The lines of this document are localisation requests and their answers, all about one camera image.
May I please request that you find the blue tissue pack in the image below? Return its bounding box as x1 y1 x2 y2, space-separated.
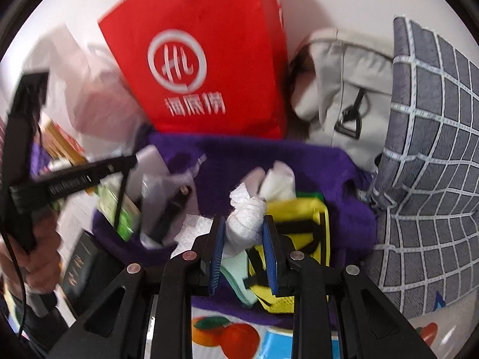
258 329 296 359

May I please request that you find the white sponge block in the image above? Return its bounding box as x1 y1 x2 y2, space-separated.
137 145 169 180

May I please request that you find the yellow mesh bag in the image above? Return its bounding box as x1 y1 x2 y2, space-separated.
247 198 332 314

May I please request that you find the person's left hand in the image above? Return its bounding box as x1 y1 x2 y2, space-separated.
0 215 62 296

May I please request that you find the light green cloth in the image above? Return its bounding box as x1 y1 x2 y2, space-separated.
220 249 259 305

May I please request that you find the beige fabric bag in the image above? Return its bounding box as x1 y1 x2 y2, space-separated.
290 28 395 173

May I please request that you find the red paper bag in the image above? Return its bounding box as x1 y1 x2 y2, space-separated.
98 0 288 140

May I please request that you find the white plastic shopping bag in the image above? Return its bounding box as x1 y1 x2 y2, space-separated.
37 24 150 146

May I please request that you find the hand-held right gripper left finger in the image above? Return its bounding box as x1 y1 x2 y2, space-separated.
45 215 227 359

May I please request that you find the purple fabric basket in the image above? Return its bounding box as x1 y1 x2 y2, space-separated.
92 133 377 330

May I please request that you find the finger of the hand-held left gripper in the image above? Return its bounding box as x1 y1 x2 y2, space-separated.
159 185 192 242
112 166 131 232

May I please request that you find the white textured cloth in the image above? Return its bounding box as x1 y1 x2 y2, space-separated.
176 215 215 251

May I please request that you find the grey checked cushion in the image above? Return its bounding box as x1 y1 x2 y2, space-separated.
369 15 479 320

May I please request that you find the pale green tissue packet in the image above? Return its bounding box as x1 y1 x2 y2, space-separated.
96 179 143 242

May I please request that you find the dark box with gold end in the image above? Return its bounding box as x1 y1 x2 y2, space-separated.
60 230 109 317

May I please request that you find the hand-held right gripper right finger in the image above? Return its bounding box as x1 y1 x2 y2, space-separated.
262 215 438 359

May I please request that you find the white knit glove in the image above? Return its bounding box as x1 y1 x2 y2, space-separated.
225 161 296 253

